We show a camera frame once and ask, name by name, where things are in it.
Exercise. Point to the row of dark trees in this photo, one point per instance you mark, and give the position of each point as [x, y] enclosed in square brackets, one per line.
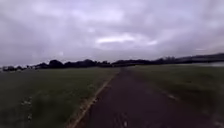
[86, 63]

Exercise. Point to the dark asphalt path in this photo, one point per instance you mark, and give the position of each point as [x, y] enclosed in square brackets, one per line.
[133, 103]

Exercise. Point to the pale path edge strip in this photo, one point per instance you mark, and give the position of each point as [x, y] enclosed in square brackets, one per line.
[89, 104]

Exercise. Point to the green grass field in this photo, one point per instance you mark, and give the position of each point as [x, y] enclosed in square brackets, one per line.
[186, 80]
[43, 93]

